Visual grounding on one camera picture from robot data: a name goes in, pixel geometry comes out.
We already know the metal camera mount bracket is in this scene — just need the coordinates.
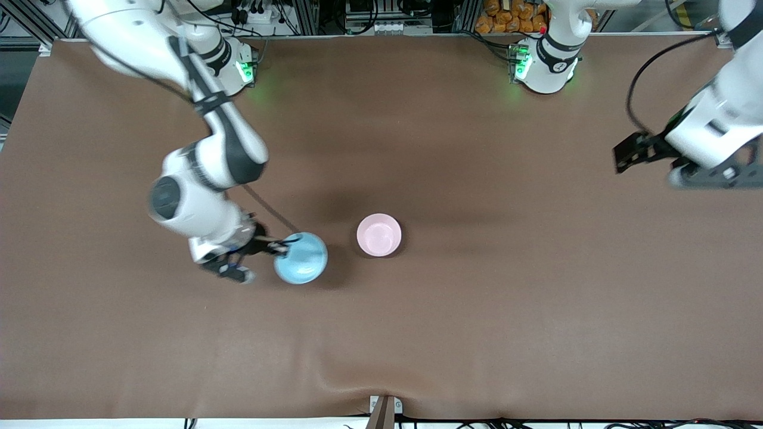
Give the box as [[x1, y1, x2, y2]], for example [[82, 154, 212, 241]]
[[368, 395, 404, 429]]

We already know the brown table mat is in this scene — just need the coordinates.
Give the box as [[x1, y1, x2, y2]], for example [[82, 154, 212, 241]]
[[0, 33, 763, 421]]

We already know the white power strip with plugs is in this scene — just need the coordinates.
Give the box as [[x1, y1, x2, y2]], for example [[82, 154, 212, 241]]
[[231, 0, 270, 26]]

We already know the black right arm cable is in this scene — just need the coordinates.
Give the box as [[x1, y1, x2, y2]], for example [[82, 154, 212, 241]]
[[89, 36, 300, 234]]

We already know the bag of orange items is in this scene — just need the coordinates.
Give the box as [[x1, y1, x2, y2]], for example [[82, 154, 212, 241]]
[[476, 0, 549, 34]]

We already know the blue bowl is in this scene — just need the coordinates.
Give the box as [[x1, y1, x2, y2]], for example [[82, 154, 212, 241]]
[[274, 232, 329, 285]]

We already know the pink bowl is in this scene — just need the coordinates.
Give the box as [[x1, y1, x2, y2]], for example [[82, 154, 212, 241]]
[[356, 213, 402, 258]]

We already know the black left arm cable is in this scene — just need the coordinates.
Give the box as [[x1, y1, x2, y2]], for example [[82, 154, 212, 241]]
[[626, 30, 725, 136]]

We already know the aluminium frame post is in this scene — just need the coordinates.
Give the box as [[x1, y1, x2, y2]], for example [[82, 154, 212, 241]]
[[454, 0, 477, 33], [293, 0, 320, 35]]

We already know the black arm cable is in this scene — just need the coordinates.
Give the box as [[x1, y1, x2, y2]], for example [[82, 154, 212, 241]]
[[626, 30, 725, 136], [89, 36, 300, 234]]

